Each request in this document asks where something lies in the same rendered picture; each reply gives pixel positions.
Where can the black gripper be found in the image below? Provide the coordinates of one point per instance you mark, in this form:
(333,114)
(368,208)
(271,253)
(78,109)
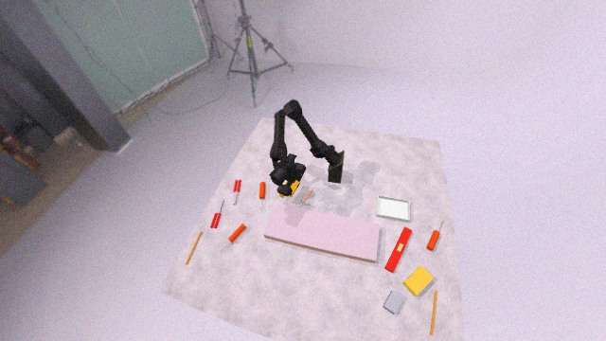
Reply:
(295,176)

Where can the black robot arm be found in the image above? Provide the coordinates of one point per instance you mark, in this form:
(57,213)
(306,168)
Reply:
(319,148)

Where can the orange-handled awl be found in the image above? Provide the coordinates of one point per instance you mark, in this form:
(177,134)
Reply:
(307,196)
(261,192)
(234,235)
(431,244)

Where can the pale pink panel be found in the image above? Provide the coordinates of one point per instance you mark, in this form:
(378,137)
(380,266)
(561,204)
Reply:
(328,233)

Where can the white shallow tray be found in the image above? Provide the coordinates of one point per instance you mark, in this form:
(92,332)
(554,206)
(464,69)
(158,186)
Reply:
(393,208)

